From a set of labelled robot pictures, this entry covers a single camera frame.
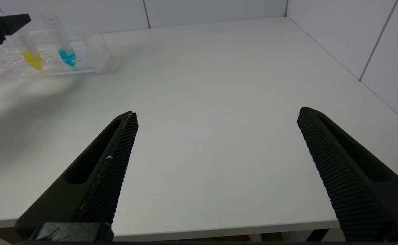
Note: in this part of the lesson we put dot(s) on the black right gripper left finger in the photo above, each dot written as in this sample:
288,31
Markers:
93,180

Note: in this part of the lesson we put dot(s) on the clear plastic test tube rack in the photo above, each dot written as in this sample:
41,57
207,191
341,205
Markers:
90,58

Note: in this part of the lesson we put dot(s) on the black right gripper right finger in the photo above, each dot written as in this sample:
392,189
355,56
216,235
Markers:
355,183

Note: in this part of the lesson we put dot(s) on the test tube with blue pigment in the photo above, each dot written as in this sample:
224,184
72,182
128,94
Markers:
67,56

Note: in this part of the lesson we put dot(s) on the test tube with yellow pigment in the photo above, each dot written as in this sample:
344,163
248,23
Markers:
34,60

